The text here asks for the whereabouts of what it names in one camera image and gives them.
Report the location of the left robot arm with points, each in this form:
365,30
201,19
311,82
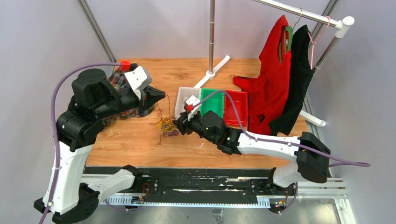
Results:
75,131

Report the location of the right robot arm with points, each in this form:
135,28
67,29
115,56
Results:
307,155

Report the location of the red shirt on hanger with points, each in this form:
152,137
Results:
269,91

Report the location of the metal clothes rack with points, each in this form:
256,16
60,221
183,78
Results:
342,27

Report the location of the pink hanger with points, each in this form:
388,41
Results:
314,41

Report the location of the green plastic bin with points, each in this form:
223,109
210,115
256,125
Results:
214,103

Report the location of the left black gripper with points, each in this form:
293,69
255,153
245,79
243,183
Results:
150,95

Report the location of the red plastic bin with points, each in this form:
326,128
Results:
240,100

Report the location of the green hanger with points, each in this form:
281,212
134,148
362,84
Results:
285,42

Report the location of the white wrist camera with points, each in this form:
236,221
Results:
191,106
138,79

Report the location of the black shirt on hanger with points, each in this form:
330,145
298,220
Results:
301,75

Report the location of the plaid flannel shirt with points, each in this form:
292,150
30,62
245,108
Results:
119,82

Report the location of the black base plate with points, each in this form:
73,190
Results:
206,186

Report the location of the white plastic bin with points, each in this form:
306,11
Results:
183,94

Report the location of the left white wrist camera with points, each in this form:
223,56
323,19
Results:
138,79

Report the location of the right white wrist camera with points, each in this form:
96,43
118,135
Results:
191,106

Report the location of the aluminium frame rail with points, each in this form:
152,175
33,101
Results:
85,8

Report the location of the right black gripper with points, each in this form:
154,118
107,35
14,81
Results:
183,123

